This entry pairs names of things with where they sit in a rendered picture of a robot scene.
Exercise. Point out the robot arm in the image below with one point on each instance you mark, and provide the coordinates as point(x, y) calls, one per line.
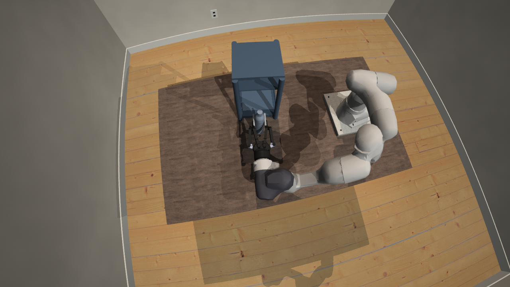
point(368, 101)

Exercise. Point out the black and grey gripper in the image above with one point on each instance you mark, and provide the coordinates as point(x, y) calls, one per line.
point(261, 148)

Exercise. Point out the dark blue shelving unit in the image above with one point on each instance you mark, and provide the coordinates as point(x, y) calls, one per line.
point(257, 71)

